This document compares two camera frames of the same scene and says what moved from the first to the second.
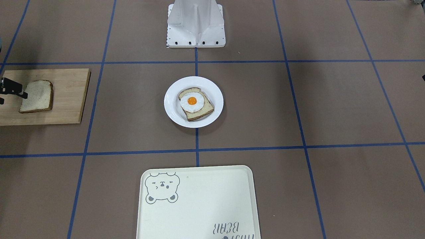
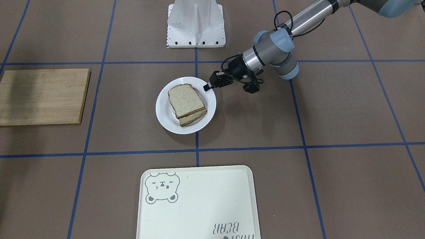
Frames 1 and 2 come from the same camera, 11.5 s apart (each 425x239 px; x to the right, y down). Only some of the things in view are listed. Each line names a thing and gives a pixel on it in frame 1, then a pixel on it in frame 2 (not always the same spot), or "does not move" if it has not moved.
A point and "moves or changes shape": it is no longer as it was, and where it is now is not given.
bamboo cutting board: (70, 86) does not move
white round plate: (174, 108) moves or changes shape
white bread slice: (40, 97) -> (185, 100)
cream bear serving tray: (213, 202) does not move
